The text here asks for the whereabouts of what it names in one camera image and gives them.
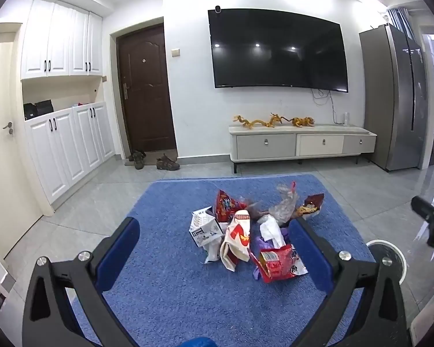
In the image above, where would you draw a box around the red snack bag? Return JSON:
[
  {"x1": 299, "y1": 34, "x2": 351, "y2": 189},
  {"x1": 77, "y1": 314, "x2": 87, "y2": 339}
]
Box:
[{"x1": 214, "y1": 189, "x2": 247, "y2": 222}]

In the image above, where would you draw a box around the clear plastic bag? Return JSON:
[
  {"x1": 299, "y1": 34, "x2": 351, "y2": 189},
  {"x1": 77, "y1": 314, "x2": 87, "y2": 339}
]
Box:
[{"x1": 269, "y1": 182, "x2": 300, "y2": 225}]

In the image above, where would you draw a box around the white and red paper bag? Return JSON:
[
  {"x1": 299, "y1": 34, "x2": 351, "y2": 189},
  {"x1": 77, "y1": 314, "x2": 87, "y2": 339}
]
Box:
[{"x1": 204, "y1": 210, "x2": 252, "y2": 272}]

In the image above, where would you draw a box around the blue fluffy rug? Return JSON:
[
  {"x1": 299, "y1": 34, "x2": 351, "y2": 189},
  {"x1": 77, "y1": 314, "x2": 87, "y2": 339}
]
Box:
[{"x1": 70, "y1": 173, "x2": 378, "y2": 347}]

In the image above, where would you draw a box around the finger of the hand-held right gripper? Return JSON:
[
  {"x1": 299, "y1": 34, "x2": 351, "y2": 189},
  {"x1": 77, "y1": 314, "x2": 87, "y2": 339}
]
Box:
[{"x1": 411, "y1": 195, "x2": 434, "y2": 225}]

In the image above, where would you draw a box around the dark brown entrance door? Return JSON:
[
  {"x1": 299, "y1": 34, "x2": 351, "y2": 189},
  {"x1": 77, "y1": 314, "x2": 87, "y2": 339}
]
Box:
[{"x1": 116, "y1": 25, "x2": 177, "y2": 156}]

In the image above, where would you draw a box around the purple plastic wrapper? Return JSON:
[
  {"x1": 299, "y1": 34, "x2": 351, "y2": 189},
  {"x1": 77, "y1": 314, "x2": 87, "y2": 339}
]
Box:
[{"x1": 251, "y1": 226, "x2": 292, "y2": 250}]

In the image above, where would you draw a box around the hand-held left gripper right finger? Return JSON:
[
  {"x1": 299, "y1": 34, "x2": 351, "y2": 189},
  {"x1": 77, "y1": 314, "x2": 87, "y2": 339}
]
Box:
[{"x1": 288, "y1": 216, "x2": 407, "y2": 347}]

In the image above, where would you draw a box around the white crumpled tissue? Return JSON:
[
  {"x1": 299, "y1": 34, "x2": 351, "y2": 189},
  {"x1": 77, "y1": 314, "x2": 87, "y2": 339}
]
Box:
[{"x1": 259, "y1": 216, "x2": 287, "y2": 248}]

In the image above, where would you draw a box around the pair of brown shoes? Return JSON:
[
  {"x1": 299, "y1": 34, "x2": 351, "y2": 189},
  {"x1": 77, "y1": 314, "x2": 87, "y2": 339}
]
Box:
[
  {"x1": 156, "y1": 154, "x2": 180, "y2": 170},
  {"x1": 125, "y1": 149, "x2": 178, "y2": 167},
  {"x1": 125, "y1": 150, "x2": 147, "y2": 170}
]

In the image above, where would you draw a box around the black wall television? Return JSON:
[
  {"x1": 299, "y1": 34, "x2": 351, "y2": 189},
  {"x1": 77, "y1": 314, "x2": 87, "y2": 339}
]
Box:
[{"x1": 207, "y1": 7, "x2": 349, "y2": 93}]

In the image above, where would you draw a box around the striped curtain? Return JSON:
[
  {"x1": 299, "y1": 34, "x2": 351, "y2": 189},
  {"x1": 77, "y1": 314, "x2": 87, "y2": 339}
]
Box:
[{"x1": 387, "y1": 7, "x2": 413, "y2": 38}]

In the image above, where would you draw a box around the white wall cabinet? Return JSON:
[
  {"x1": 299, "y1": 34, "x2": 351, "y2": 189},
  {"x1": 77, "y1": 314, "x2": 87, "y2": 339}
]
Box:
[{"x1": 21, "y1": 0, "x2": 104, "y2": 80}]

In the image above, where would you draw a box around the dark crumpled wrapper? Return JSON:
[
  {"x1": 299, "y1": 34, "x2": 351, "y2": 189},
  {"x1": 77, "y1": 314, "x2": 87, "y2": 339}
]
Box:
[{"x1": 244, "y1": 200, "x2": 272, "y2": 221}]

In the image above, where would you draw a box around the cream interior door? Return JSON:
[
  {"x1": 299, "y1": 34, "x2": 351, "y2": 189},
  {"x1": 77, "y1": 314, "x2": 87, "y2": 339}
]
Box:
[{"x1": 0, "y1": 23, "x2": 55, "y2": 261}]

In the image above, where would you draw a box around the grey refrigerator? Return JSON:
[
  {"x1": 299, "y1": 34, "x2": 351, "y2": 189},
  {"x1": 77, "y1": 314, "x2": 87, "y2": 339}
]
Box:
[{"x1": 359, "y1": 23, "x2": 429, "y2": 171}]

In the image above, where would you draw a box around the white milk carton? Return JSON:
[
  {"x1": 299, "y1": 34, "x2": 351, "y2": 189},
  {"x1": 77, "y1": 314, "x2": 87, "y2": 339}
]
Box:
[{"x1": 190, "y1": 207, "x2": 227, "y2": 248}]

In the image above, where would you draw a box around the white base cabinet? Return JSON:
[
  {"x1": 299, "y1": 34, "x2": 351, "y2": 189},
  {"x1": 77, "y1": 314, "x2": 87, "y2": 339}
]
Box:
[{"x1": 23, "y1": 102, "x2": 115, "y2": 206}]

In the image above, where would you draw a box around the red foil snack packet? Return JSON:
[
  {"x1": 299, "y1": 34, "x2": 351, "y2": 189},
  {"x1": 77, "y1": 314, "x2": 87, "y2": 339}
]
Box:
[{"x1": 251, "y1": 245, "x2": 308, "y2": 283}]

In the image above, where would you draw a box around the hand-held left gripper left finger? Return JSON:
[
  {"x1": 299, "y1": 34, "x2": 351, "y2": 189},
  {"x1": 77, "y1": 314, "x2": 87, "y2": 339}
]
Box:
[{"x1": 22, "y1": 217, "x2": 141, "y2": 347}]

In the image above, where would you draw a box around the white and grey television stand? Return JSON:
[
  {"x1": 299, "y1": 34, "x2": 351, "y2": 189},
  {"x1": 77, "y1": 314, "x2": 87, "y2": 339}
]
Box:
[{"x1": 229, "y1": 123, "x2": 377, "y2": 173}]

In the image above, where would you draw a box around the brown noodle packet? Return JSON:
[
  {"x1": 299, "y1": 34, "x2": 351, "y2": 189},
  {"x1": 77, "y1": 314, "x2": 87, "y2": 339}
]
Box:
[{"x1": 296, "y1": 193, "x2": 325, "y2": 219}]

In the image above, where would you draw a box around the black bag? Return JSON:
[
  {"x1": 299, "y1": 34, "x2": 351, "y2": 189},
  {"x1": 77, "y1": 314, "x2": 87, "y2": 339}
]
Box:
[{"x1": 23, "y1": 100, "x2": 54, "y2": 121}]

